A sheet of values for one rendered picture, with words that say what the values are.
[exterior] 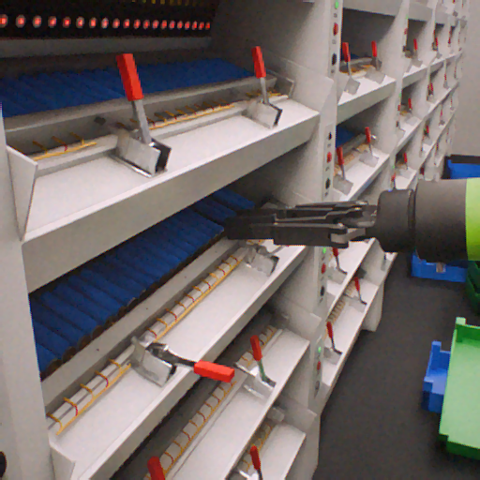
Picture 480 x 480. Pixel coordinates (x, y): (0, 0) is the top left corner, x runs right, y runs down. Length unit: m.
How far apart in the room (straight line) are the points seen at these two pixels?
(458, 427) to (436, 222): 0.81
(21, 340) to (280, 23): 0.65
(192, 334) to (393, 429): 0.86
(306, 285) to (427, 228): 0.36
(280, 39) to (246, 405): 0.53
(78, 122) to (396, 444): 1.06
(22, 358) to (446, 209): 0.45
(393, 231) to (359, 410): 0.83
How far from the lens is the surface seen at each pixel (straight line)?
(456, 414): 1.40
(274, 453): 1.04
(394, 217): 0.65
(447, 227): 0.63
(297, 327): 0.99
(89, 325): 0.55
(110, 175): 0.44
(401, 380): 1.56
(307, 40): 0.87
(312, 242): 0.66
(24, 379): 0.37
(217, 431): 0.77
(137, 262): 0.65
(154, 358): 0.53
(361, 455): 1.31
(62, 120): 0.45
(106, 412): 0.50
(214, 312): 0.64
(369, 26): 1.56
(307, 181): 0.89
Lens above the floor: 0.85
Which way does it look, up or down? 20 degrees down
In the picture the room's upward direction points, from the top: straight up
